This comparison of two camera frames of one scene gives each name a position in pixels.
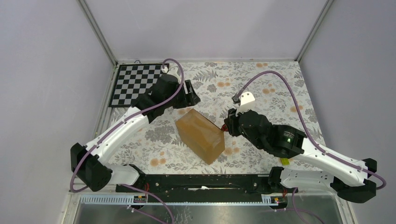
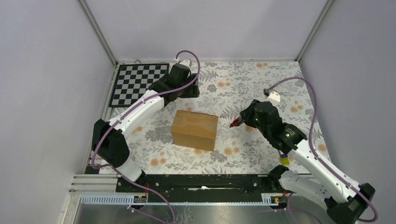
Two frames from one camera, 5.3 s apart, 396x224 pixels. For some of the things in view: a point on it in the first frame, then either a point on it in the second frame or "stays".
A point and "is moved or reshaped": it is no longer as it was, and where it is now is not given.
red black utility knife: (224, 128) is moved or reshaped
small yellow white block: (285, 161) stays
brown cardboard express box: (201, 136) is moved or reshaped
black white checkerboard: (130, 83) stays
